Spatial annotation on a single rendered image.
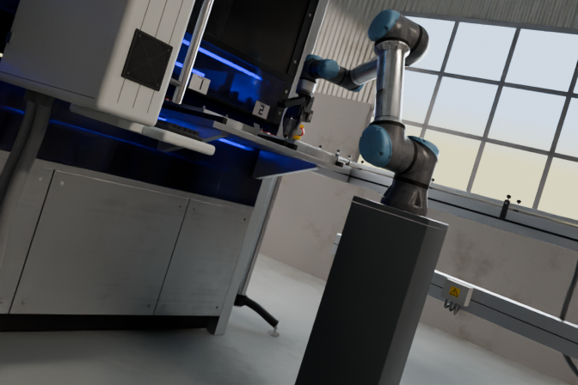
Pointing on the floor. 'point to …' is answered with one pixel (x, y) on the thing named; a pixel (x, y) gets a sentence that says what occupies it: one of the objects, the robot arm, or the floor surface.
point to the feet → (258, 312)
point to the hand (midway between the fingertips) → (286, 137)
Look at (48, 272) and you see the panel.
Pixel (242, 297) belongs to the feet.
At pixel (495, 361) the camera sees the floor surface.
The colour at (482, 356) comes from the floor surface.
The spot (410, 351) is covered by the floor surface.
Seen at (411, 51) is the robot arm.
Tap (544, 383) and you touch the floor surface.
